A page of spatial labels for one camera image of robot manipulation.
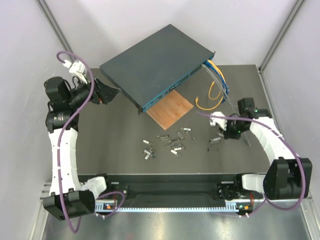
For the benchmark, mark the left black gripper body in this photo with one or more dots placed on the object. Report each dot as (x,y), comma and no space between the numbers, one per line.
(93,95)

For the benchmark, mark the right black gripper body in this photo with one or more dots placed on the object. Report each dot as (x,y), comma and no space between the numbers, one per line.
(234,128)

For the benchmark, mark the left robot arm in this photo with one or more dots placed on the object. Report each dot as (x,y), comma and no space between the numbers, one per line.
(67,196)

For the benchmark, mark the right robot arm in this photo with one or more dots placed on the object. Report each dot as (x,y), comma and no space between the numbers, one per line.
(289,175)

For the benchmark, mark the black table mat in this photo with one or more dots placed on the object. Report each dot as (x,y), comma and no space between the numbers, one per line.
(116,139)

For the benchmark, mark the silver SFP module top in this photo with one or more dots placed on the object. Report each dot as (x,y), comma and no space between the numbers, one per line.
(185,129)

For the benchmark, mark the SFP module pile centre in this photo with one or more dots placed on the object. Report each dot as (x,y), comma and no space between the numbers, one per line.
(175,145)

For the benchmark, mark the wooden board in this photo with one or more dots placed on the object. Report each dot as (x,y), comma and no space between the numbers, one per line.
(170,109)

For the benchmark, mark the SFP module cluster left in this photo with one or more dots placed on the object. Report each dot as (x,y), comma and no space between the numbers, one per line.
(149,153)

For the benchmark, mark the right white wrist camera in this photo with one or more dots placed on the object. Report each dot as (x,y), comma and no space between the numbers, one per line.
(217,118)

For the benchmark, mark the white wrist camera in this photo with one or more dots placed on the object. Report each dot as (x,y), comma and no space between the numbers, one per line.
(217,118)
(77,69)

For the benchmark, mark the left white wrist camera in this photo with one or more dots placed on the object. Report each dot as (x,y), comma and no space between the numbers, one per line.
(77,69)

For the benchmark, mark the dark blue network switch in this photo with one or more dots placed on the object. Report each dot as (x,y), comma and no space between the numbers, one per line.
(155,66)

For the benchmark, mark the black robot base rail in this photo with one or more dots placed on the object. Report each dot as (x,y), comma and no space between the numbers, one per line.
(178,190)

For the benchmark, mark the perforated cable duct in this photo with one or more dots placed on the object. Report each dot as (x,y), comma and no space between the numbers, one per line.
(108,206)

